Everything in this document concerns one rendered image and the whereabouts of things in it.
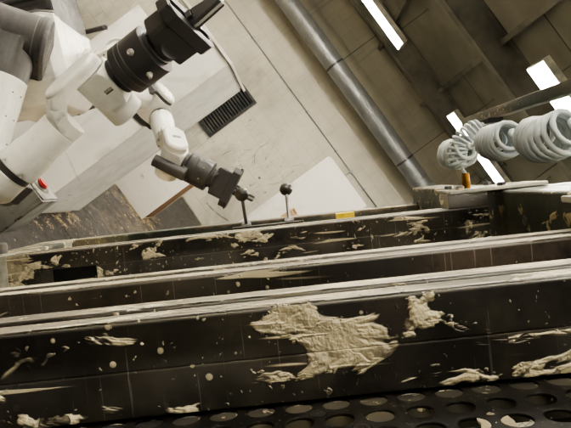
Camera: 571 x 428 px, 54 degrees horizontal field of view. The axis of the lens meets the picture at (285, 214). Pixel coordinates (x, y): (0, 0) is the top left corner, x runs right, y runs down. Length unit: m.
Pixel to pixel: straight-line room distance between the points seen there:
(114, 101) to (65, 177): 3.02
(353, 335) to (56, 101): 0.73
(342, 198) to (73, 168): 2.42
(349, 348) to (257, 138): 9.30
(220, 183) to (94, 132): 2.46
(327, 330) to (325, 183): 4.81
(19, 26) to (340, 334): 0.90
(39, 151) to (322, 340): 0.74
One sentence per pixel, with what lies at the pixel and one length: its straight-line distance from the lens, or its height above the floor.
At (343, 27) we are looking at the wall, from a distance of 10.07.
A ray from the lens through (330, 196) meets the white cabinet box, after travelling 5.19.
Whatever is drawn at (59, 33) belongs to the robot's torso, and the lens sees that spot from 1.31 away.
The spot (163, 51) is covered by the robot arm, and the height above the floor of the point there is 1.52.
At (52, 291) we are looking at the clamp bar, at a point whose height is 1.30.
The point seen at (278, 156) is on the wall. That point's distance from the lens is 9.62.
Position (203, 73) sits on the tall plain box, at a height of 1.55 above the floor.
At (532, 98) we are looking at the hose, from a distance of 1.01.
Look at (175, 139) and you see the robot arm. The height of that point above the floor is 1.38.
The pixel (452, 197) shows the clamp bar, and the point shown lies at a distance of 1.14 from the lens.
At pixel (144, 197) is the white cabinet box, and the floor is 0.18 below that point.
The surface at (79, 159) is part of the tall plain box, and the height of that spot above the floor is 0.55.
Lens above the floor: 1.55
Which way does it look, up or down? 2 degrees down
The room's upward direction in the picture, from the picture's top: 54 degrees clockwise
